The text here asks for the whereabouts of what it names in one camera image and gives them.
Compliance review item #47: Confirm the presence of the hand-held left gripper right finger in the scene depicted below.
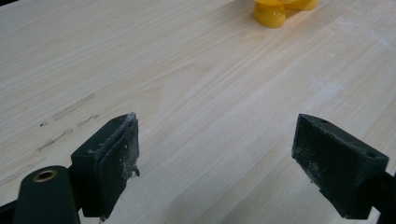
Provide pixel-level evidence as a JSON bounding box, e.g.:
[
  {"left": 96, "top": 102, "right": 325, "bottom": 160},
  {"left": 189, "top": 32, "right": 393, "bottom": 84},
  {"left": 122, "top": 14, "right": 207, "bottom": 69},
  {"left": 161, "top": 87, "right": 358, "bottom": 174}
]
[{"left": 291, "top": 113, "right": 390, "bottom": 220}]

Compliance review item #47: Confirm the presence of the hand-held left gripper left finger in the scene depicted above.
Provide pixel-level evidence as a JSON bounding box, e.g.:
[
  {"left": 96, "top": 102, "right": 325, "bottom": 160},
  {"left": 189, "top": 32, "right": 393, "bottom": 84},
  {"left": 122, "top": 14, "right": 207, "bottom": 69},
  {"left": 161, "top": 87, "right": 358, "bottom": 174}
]
[{"left": 70, "top": 111, "right": 141, "bottom": 219}]

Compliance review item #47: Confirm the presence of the yellow plastic toy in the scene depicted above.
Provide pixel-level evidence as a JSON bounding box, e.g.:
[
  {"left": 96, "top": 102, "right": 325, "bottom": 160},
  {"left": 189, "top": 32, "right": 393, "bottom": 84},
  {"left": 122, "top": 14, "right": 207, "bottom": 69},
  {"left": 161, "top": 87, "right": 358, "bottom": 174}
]
[{"left": 253, "top": 0, "right": 319, "bottom": 30}]

